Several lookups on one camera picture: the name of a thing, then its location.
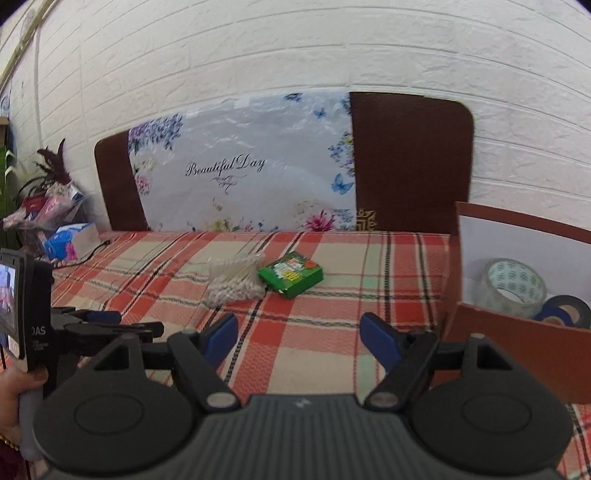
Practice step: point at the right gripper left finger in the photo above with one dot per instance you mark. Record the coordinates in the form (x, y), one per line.
(195, 359)

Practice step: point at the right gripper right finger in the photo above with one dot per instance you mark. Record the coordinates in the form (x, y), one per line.
(406, 358)

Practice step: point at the green small box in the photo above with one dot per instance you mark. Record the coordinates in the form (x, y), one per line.
(291, 275)

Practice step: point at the clear patterned tape roll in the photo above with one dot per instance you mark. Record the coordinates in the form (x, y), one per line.
(512, 288)

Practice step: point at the blue tape roll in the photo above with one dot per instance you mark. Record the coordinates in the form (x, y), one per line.
(555, 316)

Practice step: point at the black tape roll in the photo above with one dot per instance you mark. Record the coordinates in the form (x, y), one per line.
(578, 310)

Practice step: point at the person left hand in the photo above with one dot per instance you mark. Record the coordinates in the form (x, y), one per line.
(15, 382)

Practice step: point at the cotton swab bag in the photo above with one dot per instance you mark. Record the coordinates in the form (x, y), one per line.
(234, 280)

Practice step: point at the plaid bed sheet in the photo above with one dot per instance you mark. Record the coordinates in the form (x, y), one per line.
(305, 345)

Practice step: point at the red cardboard box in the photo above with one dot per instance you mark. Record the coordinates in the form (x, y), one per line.
(557, 356)

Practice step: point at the blue tissue pack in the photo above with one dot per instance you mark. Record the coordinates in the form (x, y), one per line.
(72, 242)

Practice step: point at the pink snack bags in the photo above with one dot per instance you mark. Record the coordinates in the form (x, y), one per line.
(47, 210)

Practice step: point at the brown floral headboard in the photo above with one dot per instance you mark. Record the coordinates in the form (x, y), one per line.
(322, 160)

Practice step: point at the dark red plant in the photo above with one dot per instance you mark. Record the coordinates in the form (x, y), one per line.
(53, 164)

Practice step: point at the green leafy plant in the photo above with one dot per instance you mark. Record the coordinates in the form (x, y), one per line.
(10, 185)

